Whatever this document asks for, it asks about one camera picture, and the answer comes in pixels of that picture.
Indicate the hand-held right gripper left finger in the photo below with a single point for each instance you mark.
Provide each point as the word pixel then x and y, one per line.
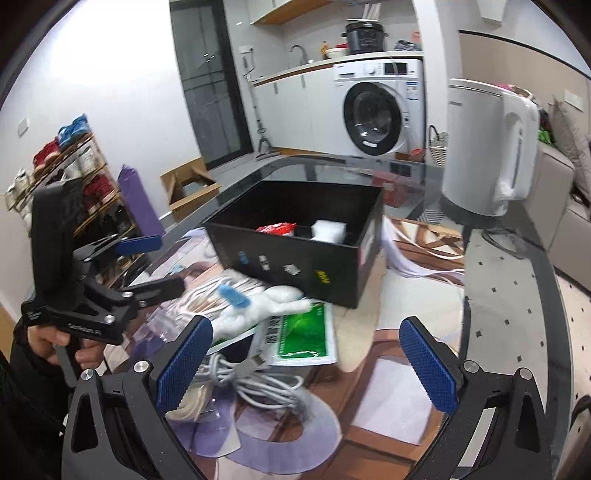
pixel 184 364

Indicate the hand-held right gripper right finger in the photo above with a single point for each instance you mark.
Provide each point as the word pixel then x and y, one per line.
pixel 429 369

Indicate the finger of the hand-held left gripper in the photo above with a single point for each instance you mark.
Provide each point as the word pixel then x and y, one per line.
pixel 138 243
pixel 157 288

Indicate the white fluffy cotton piece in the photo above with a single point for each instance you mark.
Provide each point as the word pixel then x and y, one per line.
pixel 268 302

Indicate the green and white packet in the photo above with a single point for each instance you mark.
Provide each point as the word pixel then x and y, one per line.
pixel 304 337

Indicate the black cardboard box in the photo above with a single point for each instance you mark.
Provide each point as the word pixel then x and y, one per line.
pixel 286 263

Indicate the person's left forearm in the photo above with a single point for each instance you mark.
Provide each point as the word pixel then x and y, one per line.
pixel 27 397

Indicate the pink soft item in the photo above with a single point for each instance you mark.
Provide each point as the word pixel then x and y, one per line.
pixel 512 89

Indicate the person's left hand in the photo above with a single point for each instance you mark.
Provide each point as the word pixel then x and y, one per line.
pixel 44 341

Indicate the purple rolled yoga mat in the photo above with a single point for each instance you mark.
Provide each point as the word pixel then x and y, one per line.
pixel 136 203

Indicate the wooden shoe rack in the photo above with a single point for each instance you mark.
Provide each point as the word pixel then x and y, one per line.
pixel 92 217
pixel 46 154

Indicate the printed table mat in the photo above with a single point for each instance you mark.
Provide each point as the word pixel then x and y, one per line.
pixel 378 406

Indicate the brown cardboard box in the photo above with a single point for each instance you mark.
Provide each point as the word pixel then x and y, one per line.
pixel 184 198

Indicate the small blue plastic piece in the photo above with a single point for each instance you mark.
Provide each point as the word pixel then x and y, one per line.
pixel 234 296

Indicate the red snack packet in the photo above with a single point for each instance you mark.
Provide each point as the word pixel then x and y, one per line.
pixel 277 229

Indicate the dark glass door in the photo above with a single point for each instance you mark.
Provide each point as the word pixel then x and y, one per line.
pixel 212 92

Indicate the white plastic bag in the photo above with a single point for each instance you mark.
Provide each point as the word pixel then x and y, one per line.
pixel 328 230

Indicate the white kitchen counter cabinet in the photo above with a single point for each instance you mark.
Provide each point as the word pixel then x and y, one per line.
pixel 300 110

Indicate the grey sofa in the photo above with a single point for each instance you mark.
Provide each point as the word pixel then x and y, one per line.
pixel 561 194

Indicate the wicker basket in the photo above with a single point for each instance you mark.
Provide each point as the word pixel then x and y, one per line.
pixel 438 147

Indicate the white electric kettle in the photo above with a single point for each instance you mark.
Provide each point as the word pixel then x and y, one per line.
pixel 475 147

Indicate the kitchen faucet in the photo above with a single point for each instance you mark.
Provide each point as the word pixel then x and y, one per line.
pixel 300 50

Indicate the white bowl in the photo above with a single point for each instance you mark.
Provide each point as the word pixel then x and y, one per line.
pixel 334 52

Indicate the grey pillow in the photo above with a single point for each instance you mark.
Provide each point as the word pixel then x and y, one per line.
pixel 570 134

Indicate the upper kitchen cabinet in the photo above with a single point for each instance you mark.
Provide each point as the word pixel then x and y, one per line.
pixel 286 11

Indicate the white washing machine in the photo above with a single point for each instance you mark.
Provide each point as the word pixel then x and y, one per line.
pixel 401 83

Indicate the black pressure cooker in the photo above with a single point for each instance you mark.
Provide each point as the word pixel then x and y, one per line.
pixel 365 37

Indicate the pile of clothes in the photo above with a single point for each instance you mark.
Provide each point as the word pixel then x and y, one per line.
pixel 408 45

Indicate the white wall switch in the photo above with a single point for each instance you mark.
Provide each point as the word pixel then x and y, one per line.
pixel 22 128

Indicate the wall switch panel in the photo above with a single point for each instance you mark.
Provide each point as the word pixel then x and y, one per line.
pixel 572 99

